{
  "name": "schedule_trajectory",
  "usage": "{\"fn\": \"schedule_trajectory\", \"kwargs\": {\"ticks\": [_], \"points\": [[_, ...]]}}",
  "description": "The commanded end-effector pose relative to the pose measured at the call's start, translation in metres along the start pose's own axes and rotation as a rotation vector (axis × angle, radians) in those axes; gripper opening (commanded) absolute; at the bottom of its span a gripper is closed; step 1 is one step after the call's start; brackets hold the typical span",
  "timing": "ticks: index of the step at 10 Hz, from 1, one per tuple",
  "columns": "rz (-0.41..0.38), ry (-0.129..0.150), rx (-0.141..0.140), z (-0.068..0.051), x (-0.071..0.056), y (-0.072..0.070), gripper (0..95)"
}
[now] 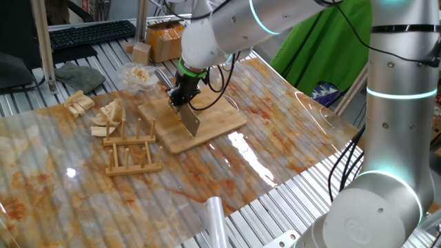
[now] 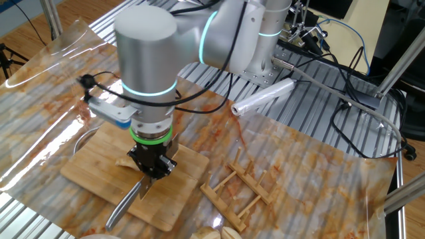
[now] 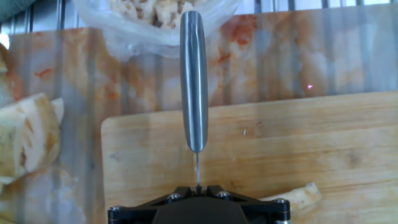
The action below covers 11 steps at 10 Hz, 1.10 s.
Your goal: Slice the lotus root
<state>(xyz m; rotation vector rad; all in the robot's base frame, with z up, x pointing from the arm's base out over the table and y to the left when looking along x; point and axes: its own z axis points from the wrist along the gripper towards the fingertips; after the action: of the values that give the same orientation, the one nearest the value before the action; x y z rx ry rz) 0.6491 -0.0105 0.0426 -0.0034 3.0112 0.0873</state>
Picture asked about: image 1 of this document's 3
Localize wooden block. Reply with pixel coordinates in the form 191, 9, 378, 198
132, 41, 152, 66

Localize taped cardboard box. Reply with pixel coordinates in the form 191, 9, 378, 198
145, 19, 186, 64

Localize marble pattern plastic mat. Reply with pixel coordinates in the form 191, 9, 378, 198
0, 56, 359, 248

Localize aluminium frame post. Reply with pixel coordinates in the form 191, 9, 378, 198
134, 0, 150, 44
333, 65, 369, 117
30, 0, 59, 94

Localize black computer monitor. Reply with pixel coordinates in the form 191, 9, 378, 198
0, 0, 45, 91

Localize bamboo cutting board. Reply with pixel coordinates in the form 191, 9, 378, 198
137, 85, 248, 155

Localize diced lotus root heap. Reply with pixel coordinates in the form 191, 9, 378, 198
124, 65, 152, 83

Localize steel cleaver knife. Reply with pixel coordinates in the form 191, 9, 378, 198
154, 68, 203, 138

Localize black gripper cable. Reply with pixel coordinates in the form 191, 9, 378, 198
188, 51, 240, 112

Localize green ringed wrist flange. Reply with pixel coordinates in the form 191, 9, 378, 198
176, 57, 208, 79

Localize blue patterned bag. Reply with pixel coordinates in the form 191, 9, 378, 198
309, 81, 341, 107

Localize clear plastic bag roll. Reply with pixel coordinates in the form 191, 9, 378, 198
201, 196, 230, 248

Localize wooden peg dish rack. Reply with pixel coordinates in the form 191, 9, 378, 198
102, 118, 163, 177

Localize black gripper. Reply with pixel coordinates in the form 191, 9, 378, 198
167, 72, 203, 114

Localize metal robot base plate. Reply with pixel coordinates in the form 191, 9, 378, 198
261, 229, 301, 248

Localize black keyboard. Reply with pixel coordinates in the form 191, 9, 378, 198
49, 19, 137, 51

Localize black cable bundle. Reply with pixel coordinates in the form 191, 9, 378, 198
327, 123, 367, 204

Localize black camera cable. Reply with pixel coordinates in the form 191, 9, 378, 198
161, 0, 441, 68

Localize pale lotus root wedge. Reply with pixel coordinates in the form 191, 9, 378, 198
91, 114, 108, 127

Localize grey green cloth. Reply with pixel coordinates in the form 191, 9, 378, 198
54, 61, 107, 95

